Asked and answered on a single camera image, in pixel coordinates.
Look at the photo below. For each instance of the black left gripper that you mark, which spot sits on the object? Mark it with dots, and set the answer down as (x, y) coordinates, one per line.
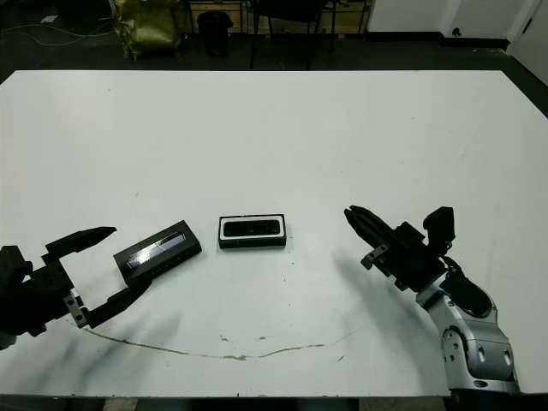
(43, 299)

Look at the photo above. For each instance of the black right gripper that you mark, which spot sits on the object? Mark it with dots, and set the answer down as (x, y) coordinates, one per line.
(411, 261)

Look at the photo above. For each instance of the black box lid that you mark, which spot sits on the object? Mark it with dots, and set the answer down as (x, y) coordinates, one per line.
(158, 252)

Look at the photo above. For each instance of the black box with white insert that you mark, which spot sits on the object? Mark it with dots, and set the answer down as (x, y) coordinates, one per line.
(252, 243)

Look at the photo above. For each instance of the black mesh office chair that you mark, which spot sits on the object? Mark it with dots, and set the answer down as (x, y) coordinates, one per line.
(291, 8)

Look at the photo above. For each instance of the yellow-green plastic bag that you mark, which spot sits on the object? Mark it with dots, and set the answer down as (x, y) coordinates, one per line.
(150, 30)

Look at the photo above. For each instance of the black trash bin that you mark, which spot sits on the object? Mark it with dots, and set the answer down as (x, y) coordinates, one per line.
(214, 34)

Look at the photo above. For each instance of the white paper sheet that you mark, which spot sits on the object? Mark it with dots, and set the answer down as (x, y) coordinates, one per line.
(50, 18)

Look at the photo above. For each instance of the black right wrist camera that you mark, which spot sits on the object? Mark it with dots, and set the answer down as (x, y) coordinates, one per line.
(441, 224)

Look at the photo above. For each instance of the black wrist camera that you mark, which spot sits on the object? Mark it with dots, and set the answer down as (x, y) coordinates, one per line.
(441, 224)
(13, 263)

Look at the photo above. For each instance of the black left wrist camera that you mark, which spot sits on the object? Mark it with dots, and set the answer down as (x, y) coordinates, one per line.
(13, 263)

